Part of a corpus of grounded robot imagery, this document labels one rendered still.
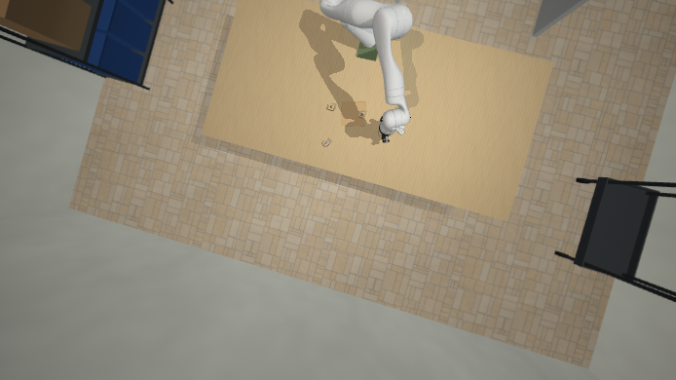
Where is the tan square mat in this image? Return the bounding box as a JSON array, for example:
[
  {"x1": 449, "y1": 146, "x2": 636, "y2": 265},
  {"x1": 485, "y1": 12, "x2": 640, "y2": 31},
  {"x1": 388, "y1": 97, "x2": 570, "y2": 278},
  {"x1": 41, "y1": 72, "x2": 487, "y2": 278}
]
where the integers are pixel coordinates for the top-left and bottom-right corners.
[{"x1": 341, "y1": 101, "x2": 366, "y2": 126}]

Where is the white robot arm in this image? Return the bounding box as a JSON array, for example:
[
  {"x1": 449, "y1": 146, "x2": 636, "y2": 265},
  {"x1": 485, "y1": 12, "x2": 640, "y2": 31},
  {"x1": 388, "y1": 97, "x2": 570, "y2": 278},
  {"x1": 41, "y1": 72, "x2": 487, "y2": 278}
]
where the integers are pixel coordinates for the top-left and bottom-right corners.
[{"x1": 319, "y1": 0, "x2": 413, "y2": 134}]

